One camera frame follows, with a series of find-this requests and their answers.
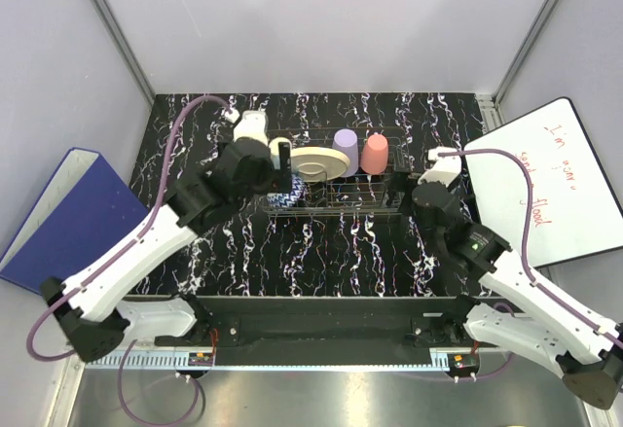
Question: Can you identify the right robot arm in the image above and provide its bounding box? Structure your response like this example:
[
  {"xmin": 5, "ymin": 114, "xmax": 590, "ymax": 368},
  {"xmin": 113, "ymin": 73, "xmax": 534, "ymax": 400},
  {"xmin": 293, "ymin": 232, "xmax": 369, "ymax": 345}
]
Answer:
[{"xmin": 400, "ymin": 147, "xmax": 622, "ymax": 409}]

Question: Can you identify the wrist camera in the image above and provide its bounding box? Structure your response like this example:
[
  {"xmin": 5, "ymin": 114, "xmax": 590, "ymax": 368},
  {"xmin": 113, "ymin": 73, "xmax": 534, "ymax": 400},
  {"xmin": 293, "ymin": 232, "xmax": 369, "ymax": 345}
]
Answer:
[
  {"xmin": 233, "ymin": 110, "xmax": 269, "ymax": 146},
  {"xmin": 418, "ymin": 147, "xmax": 462, "ymax": 188}
]

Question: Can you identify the whiteboard with red writing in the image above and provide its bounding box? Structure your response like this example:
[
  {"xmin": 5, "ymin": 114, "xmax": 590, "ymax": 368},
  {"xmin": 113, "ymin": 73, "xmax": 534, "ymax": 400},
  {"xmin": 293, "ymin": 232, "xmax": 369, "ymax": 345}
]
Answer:
[{"xmin": 465, "ymin": 97, "xmax": 622, "ymax": 267}]

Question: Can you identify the cream and brown mug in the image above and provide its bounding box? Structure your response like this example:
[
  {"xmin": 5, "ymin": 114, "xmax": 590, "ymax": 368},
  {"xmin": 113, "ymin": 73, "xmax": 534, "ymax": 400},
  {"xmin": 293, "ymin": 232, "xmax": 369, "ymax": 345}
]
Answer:
[{"xmin": 269, "ymin": 137, "xmax": 292, "ymax": 173}]

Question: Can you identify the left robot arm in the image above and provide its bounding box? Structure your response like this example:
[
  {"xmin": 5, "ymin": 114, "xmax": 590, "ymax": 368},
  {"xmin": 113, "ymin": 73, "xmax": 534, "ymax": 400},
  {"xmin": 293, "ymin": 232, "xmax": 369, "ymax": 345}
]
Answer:
[{"xmin": 40, "ymin": 137, "xmax": 292, "ymax": 363}]

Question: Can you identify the purple cup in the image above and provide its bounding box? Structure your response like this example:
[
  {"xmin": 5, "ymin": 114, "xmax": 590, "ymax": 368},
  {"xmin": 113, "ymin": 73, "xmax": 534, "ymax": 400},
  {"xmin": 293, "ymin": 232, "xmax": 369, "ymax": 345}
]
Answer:
[{"xmin": 332, "ymin": 128, "xmax": 359, "ymax": 177}]

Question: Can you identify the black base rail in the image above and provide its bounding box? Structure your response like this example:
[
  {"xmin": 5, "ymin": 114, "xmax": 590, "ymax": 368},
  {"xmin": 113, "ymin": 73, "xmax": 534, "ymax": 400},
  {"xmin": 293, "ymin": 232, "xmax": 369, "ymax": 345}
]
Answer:
[{"xmin": 156, "ymin": 297, "xmax": 473, "ymax": 371}]

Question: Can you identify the wire dish rack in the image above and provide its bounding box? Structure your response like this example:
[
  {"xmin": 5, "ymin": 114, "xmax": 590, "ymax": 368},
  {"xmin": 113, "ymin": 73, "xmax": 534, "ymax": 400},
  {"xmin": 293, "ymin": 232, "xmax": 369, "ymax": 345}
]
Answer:
[{"xmin": 257, "ymin": 126, "xmax": 410, "ymax": 217}]

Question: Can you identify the pink cup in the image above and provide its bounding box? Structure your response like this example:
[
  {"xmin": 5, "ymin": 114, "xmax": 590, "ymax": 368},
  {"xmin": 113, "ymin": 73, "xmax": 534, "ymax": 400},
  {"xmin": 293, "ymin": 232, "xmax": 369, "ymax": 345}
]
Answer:
[{"xmin": 360, "ymin": 133, "xmax": 388, "ymax": 175}]

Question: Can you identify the blue ring binder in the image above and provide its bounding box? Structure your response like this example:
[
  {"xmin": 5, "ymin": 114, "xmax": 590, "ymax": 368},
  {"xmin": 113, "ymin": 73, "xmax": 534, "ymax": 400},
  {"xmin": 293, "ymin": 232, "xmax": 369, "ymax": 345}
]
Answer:
[{"xmin": 1, "ymin": 148, "xmax": 148, "ymax": 294}]

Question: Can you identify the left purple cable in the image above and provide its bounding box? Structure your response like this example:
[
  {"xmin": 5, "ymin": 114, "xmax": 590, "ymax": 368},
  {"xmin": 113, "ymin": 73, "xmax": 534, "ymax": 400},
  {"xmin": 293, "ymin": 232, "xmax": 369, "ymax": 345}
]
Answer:
[{"xmin": 26, "ymin": 93, "xmax": 239, "ymax": 423}]

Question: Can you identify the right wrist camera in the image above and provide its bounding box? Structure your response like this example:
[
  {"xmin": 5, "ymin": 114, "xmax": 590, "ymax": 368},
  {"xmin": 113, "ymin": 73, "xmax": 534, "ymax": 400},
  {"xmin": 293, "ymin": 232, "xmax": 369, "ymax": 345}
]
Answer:
[{"xmin": 418, "ymin": 147, "xmax": 462, "ymax": 188}]

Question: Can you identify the cream and blue plate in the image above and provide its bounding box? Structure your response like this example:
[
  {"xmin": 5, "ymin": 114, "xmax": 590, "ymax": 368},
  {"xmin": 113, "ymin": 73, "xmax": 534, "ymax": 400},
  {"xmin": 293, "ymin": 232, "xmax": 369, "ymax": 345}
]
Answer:
[{"xmin": 291, "ymin": 146, "xmax": 350, "ymax": 183}]

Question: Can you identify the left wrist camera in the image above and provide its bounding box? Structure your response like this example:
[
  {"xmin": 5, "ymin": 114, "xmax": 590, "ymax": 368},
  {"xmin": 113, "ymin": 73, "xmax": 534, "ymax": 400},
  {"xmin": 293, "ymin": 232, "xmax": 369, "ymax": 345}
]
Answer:
[{"xmin": 233, "ymin": 110, "xmax": 269, "ymax": 146}]

